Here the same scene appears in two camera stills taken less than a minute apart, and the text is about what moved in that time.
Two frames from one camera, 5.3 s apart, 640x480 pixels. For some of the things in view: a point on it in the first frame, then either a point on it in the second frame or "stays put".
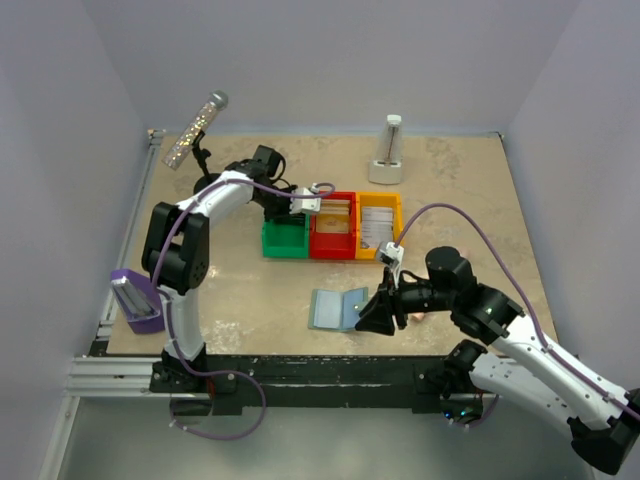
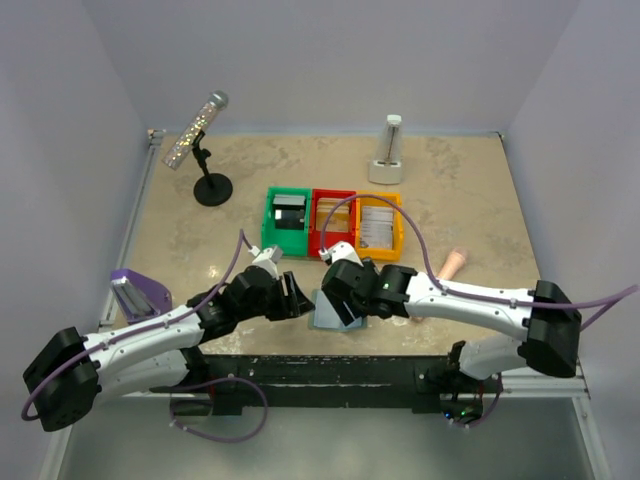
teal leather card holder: [332, 310] stays put
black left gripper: [284, 215] → [294, 304]
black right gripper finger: [376, 317] → [347, 311]
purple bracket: [139, 302] stays put
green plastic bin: [289, 241] stays put
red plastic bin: [333, 230] stays put
